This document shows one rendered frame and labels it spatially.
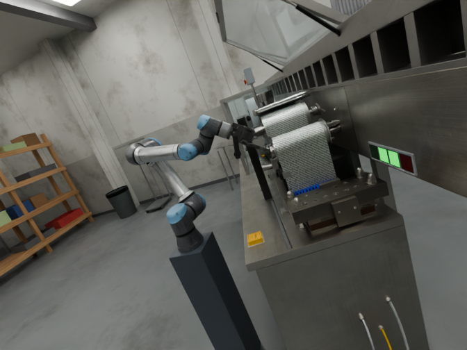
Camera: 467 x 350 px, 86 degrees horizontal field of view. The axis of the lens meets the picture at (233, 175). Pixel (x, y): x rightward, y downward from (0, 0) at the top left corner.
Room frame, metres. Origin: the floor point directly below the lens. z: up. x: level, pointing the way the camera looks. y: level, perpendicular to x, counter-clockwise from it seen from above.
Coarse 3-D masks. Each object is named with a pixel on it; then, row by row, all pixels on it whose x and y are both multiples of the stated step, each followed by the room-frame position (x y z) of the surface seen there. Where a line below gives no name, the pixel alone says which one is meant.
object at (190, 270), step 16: (208, 240) 1.26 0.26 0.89; (176, 256) 1.21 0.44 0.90; (192, 256) 1.17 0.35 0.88; (208, 256) 1.20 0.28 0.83; (176, 272) 1.22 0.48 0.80; (192, 272) 1.19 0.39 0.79; (208, 272) 1.15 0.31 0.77; (224, 272) 1.28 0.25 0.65; (192, 288) 1.20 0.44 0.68; (208, 288) 1.17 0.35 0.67; (224, 288) 1.22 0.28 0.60; (192, 304) 1.22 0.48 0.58; (208, 304) 1.18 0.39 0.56; (224, 304) 1.15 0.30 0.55; (240, 304) 1.30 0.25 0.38; (208, 320) 1.20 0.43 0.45; (224, 320) 1.17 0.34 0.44; (240, 320) 1.23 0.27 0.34; (208, 336) 1.22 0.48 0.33; (224, 336) 1.18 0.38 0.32; (240, 336) 1.16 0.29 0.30; (256, 336) 1.32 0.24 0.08
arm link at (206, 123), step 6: (198, 120) 1.21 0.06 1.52; (204, 120) 1.20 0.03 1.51; (210, 120) 1.20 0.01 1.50; (216, 120) 1.21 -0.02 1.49; (198, 126) 1.21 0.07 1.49; (204, 126) 1.20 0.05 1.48; (210, 126) 1.19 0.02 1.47; (216, 126) 1.19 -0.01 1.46; (204, 132) 1.21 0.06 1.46; (210, 132) 1.20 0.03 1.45; (216, 132) 1.20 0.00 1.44
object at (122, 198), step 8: (112, 192) 5.97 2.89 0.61; (120, 192) 5.60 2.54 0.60; (128, 192) 5.76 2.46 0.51; (112, 200) 5.58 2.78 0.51; (120, 200) 5.58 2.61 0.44; (128, 200) 5.68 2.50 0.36; (120, 208) 5.58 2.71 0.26; (128, 208) 5.63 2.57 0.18; (136, 208) 5.87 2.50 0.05; (120, 216) 5.63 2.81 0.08; (128, 216) 5.61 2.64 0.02
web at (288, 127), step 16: (272, 112) 1.43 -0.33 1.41; (288, 112) 1.38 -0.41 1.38; (304, 112) 1.36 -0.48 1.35; (272, 128) 1.37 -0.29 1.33; (288, 128) 1.37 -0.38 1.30; (304, 128) 1.16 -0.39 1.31; (320, 128) 1.13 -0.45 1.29; (288, 144) 1.14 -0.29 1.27; (304, 144) 1.13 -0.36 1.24; (320, 144) 1.12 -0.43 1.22
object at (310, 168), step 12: (300, 156) 1.13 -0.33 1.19; (312, 156) 1.13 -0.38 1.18; (324, 156) 1.12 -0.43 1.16; (288, 168) 1.14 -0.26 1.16; (300, 168) 1.13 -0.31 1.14; (312, 168) 1.13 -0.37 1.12; (324, 168) 1.12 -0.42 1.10; (288, 180) 1.14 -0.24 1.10; (300, 180) 1.13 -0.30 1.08; (312, 180) 1.13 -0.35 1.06; (324, 180) 1.12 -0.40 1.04
